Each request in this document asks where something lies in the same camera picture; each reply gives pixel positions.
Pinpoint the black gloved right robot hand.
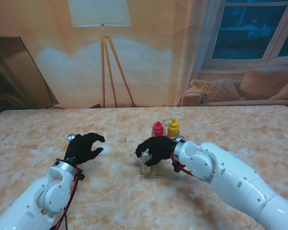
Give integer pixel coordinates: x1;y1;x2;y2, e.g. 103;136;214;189
135;136;178;168

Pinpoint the red squeeze bottle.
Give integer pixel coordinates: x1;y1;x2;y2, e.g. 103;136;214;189
152;121;164;138

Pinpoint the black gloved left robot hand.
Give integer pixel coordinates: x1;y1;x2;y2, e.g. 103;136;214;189
64;132;106;166

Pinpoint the yellow squeeze bottle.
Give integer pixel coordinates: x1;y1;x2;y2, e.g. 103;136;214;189
167;118;180;138

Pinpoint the printed tripod floor lamp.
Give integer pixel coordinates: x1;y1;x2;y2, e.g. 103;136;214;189
67;0;136;108

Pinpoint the left arm red black cable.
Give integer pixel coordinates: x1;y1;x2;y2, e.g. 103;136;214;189
51;166;85;230

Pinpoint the square clear glass oil bottle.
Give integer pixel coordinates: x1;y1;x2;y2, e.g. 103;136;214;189
140;149;153;176

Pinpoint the chrome wire condiment rack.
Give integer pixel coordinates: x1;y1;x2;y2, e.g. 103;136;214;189
150;117;186;144

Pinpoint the right arm red cable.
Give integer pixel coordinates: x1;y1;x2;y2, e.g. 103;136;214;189
170;150;207;183

